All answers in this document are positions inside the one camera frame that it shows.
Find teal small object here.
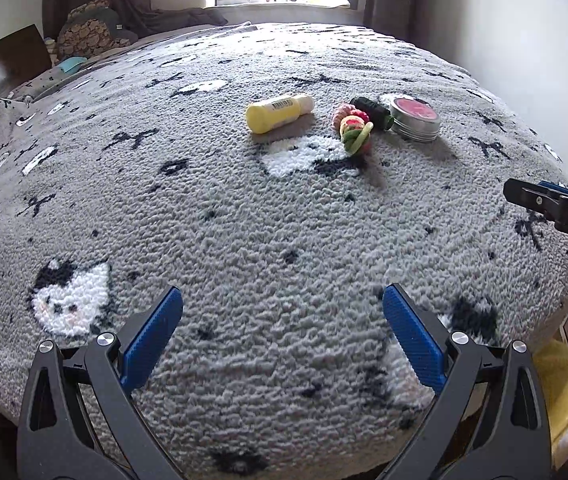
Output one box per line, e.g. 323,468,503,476
57,56,87,75

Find grey cat-pattern fleece blanket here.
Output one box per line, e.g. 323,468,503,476
0,24,568,479

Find round tin pink lid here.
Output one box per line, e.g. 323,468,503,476
390,96,441,143

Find dark wooden headboard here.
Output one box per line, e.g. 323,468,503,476
0,25,52,98

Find brown patterned pillow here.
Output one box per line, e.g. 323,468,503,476
56,0,138,60

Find yellow fluffy rug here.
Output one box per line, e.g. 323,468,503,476
534,339,568,445

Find colourful hair scrunchies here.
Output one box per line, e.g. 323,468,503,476
333,103,374,156

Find yellow bottle white cap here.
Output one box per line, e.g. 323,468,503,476
245,93,315,134

